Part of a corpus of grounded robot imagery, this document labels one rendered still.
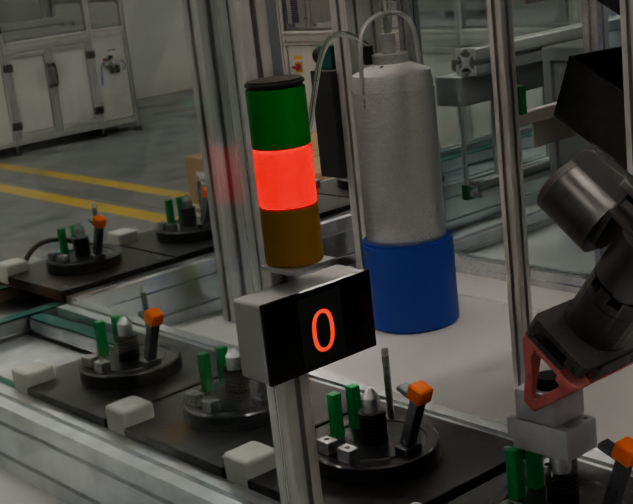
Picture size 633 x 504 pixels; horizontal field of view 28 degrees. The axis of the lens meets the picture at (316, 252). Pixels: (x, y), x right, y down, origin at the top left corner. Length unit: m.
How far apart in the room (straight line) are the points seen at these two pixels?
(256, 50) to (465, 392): 0.89
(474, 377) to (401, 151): 0.39
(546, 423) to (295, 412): 0.22
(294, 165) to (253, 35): 0.12
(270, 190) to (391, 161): 1.01
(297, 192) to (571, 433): 0.33
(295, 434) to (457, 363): 0.85
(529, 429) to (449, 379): 0.74
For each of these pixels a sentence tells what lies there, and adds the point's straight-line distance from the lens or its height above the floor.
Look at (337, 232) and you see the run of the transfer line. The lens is 2.54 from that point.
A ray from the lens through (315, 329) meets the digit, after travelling 1.06.
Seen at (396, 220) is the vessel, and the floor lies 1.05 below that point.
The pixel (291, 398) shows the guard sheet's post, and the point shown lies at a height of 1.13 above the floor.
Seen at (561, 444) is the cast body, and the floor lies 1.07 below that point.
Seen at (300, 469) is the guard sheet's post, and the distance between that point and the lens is 1.15.
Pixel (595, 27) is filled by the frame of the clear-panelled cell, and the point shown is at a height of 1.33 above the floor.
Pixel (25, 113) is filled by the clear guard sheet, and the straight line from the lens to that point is 0.95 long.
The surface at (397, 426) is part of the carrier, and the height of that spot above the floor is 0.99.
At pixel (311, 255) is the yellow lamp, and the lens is 1.05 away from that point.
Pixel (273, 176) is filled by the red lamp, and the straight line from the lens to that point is 1.03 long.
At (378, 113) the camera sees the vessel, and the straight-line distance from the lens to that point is 2.03.
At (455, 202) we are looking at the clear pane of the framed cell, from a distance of 2.42.
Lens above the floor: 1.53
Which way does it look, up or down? 14 degrees down
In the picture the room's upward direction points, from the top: 6 degrees counter-clockwise
